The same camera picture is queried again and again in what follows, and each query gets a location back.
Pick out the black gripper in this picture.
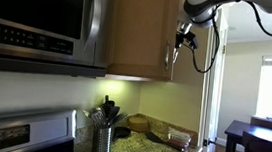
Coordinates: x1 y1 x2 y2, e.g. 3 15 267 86
171 31 187 66

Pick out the silver cupboard door handle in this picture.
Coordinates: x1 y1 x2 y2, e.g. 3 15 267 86
162 39 173 72

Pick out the wide light wood cupboard door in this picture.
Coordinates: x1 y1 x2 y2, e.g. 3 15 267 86
106 0 180 82

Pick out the light wood cupboard carcass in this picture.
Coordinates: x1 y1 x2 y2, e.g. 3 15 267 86
105 72 155 85

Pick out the white room door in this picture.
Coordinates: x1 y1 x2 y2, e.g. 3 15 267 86
196 6 232 152

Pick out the black door latch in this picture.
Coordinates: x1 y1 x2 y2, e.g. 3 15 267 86
202 138 218 149

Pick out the clear plastic food bag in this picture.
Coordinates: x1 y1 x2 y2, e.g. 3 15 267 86
165 126 194 152

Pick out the black slotted turner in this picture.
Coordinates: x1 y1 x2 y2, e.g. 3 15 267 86
99 94 117 119

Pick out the black plastic ladle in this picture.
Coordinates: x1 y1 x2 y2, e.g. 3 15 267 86
105 104 122 129

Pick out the black spatula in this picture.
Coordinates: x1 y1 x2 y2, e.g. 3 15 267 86
142 130 189 152

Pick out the small black dish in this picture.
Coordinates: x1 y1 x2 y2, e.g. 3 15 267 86
112 125 133 143

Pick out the ribbed metal utensil canister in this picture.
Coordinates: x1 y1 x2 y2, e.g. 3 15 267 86
91 124 115 152

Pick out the stainless steel microwave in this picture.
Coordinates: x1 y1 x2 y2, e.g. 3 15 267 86
0 0 116 83

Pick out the stainless steel stove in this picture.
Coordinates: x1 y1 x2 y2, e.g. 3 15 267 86
0 102 80 152

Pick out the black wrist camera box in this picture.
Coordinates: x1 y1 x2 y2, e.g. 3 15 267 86
182 30 201 51

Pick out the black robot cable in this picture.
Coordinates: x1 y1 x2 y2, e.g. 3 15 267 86
180 0 272 81

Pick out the silver microwave door handle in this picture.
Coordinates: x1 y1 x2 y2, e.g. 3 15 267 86
78 0 104 55

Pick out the metal wire whisk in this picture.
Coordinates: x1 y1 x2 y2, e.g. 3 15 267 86
88 106 109 129

